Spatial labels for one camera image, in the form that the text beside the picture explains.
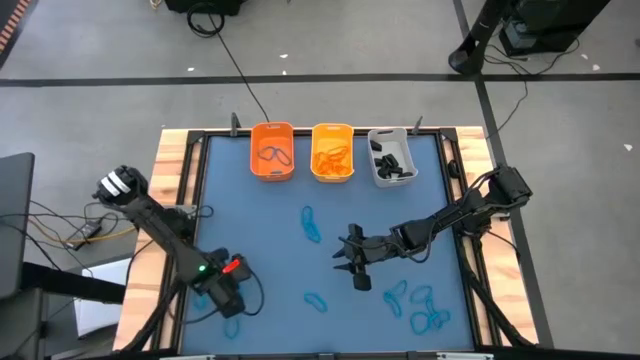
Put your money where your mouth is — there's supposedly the yellow cable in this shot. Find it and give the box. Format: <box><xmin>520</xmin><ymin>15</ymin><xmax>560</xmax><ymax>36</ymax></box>
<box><xmin>27</xmin><ymin>217</ymin><xmax>139</xmax><ymax>247</ymax></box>

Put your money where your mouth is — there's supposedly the black cable conduit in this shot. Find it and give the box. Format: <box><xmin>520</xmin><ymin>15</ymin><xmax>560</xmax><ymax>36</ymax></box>
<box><xmin>117</xmin><ymin>234</ymin><xmax>196</xmax><ymax>354</ymax></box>
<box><xmin>452</xmin><ymin>234</ymin><xmax>534</xmax><ymax>349</ymax></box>

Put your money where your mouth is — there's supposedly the black equipment case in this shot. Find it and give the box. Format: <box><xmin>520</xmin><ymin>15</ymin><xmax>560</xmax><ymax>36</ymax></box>
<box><xmin>163</xmin><ymin>0</ymin><xmax>247</xmax><ymax>16</ymax></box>

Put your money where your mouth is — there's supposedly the black equipment box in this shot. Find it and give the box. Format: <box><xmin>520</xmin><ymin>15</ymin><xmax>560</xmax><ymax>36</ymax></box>
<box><xmin>498</xmin><ymin>0</ymin><xmax>612</xmax><ymax>57</ymax></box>

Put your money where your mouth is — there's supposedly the thin black floor cable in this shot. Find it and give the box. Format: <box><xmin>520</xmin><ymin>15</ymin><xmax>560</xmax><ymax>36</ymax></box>
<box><xmin>482</xmin><ymin>37</ymin><xmax>582</xmax><ymax>141</ymax></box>

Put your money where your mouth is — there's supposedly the black power adapter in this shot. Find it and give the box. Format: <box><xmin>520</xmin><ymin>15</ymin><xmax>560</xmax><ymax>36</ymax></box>
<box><xmin>74</xmin><ymin>222</ymin><xmax>103</xmax><ymax>240</ymax></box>

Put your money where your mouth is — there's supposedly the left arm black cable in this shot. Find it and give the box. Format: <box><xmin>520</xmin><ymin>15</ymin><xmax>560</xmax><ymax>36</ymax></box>
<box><xmin>184</xmin><ymin>269</ymin><xmax>265</xmax><ymax>326</ymax></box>

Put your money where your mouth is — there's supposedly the blue table mat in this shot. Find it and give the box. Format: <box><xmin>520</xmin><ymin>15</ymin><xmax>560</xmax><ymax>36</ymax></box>
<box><xmin>180</xmin><ymin>133</ymin><xmax>476</xmax><ymax>354</ymax></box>

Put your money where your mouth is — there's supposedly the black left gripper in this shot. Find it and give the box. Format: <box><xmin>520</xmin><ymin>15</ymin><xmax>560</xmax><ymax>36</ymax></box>
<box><xmin>189</xmin><ymin>248</ymin><xmax>254</xmax><ymax>320</ymax></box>

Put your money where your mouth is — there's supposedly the dark grey flat panel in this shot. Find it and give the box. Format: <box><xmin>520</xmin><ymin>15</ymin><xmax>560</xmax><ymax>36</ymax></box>
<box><xmin>0</xmin><ymin>152</ymin><xmax>36</xmax><ymax>301</ymax></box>

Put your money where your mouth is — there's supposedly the black bar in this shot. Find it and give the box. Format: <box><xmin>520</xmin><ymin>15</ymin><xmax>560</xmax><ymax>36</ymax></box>
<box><xmin>22</xmin><ymin>262</ymin><xmax>127</xmax><ymax>305</ymax></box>

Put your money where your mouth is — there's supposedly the yellow plastic basket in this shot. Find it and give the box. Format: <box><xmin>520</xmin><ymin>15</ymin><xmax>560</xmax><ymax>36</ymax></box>
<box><xmin>310</xmin><ymin>122</ymin><xmax>356</xmax><ymax>184</ymax></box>

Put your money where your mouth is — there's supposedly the black cable bundle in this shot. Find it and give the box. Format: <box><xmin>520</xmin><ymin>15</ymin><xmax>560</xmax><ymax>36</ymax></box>
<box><xmin>0</xmin><ymin>199</ymin><xmax>151</xmax><ymax>281</ymax></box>

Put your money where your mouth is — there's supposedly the long black floor cable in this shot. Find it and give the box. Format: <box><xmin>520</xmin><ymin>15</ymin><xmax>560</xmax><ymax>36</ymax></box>
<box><xmin>186</xmin><ymin>2</ymin><xmax>272</xmax><ymax>124</ymax></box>

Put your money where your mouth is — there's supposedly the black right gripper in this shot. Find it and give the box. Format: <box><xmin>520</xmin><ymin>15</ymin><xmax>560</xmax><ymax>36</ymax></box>
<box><xmin>331</xmin><ymin>224</ymin><xmax>402</xmax><ymax>293</ymax></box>

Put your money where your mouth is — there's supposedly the orange plastic basket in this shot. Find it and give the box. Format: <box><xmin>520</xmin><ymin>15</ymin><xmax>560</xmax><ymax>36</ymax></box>
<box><xmin>249</xmin><ymin>121</ymin><xmax>296</xmax><ymax>183</ymax></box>

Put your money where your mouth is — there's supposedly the white plastic basket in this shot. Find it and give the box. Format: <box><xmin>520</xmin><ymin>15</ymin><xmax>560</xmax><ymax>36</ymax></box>
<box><xmin>366</xmin><ymin>126</ymin><xmax>420</xmax><ymax>189</ymax></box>

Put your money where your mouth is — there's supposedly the black orange striped ramp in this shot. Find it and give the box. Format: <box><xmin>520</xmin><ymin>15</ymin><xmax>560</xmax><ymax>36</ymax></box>
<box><xmin>0</xmin><ymin>0</ymin><xmax>32</xmax><ymax>69</ymax></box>

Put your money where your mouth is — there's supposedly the white board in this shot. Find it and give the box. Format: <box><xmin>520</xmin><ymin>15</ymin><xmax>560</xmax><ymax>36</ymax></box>
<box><xmin>73</xmin><ymin>257</ymin><xmax>132</xmax><ymax>339</ymax></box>

